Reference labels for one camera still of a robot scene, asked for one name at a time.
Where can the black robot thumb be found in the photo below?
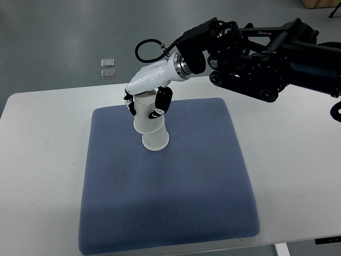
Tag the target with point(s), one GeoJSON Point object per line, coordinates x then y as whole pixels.
{"type": "Point", "coordinates": [162, 102]}

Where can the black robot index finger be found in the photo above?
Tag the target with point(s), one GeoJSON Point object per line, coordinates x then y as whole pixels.
{"type": "Point", "coordinates": [129, 101]}

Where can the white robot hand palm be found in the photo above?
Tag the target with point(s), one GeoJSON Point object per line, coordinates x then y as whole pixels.
{"type": "Point", "coordinates": [159, 74]}

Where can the white paper cup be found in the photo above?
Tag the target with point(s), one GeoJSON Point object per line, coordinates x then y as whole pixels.
{"type": "Point", "coordinates": [156, 141]}
{"type": "Point", "coordinates": [144, 105]}

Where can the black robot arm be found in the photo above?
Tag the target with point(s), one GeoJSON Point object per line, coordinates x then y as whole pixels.
{"type": "Point", "coordinates": [256, 62]}

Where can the upper metal floor plate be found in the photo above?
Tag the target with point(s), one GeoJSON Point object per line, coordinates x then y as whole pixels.
{"type": "Point", "coordinates": [107, 62]}

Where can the white paper cup on mat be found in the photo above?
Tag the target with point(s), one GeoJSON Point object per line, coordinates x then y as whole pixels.
{"type": "Point", "coordinates": [156, 141]}

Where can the blue textured cushion mat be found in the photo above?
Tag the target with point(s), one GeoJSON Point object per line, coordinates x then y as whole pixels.
{"type": "Point", "coordinates": [196, 189]}

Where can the wooden box corner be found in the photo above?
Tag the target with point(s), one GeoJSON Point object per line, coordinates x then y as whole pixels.
{"type": "Point", "coordinates": [317, 4]}

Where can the black tripod leg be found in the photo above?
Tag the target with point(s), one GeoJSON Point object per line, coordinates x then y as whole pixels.
{"type": "Point", "coordinates": [331, 15]}

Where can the white table leg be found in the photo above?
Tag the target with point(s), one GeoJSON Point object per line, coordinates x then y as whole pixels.
{"type": "Point", "coordinates": [282, 249]}

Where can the black table control panel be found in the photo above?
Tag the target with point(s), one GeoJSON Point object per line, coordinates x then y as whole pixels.
{"type": "Point", "coordinates": [328, 240]}

